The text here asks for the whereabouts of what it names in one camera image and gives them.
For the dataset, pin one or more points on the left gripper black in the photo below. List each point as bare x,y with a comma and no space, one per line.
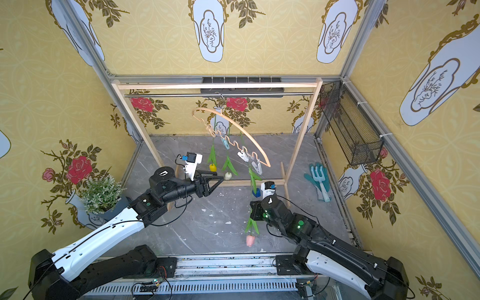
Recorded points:
202,185

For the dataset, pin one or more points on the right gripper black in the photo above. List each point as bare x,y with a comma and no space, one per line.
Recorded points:
255,210

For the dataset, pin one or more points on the yellow artificial tulip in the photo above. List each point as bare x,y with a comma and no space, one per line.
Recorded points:
212,158

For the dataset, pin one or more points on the white artificial tulip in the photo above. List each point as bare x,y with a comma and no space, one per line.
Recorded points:
228,167

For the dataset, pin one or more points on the blue artificial tulip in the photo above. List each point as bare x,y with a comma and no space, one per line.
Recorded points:
253,178

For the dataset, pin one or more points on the pink artificial tulip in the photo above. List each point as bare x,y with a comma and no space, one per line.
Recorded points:
251,226

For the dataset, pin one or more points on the curved wooden clip hanger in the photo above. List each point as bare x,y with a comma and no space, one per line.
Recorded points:
231,112

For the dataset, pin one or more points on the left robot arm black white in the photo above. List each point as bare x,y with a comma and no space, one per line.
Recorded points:
45,280

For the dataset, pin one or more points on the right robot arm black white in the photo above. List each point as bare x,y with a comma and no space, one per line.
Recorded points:
320,252

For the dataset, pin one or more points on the teal clothes peg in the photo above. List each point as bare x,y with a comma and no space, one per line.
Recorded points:
225,143

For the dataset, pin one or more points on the white clothes peg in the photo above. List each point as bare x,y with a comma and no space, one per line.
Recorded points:
243,155

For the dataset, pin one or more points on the beige clothes peg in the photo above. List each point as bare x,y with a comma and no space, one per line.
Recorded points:
211,131

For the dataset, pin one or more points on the grey clothes peg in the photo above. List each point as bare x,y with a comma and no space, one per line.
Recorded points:
257,167

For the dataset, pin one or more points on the teal garden gloves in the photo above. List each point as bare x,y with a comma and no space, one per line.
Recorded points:
309,178

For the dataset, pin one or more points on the light garden hand fork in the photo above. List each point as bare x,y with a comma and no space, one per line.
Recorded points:
319,177

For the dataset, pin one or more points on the metal rack rod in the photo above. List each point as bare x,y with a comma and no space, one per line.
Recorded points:
224,95

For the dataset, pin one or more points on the potted white flower plant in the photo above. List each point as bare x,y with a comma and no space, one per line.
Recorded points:
100,201

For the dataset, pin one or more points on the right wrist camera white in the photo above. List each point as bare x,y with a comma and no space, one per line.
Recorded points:
268,188

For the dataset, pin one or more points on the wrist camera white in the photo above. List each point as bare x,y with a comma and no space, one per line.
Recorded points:
268,188
191,161

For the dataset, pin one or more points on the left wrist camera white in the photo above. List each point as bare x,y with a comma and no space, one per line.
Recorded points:
191,161

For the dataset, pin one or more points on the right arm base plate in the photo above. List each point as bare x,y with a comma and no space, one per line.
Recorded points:
286,266

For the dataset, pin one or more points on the aluminium rail front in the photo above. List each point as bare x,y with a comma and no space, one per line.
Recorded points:
188,266

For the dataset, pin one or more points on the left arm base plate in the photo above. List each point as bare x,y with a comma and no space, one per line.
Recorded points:
164,267

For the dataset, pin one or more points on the black wire mesh basket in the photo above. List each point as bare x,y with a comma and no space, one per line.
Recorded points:
359,140

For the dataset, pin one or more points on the wooden clothes rack frame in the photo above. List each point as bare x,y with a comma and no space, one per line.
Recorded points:
240,87

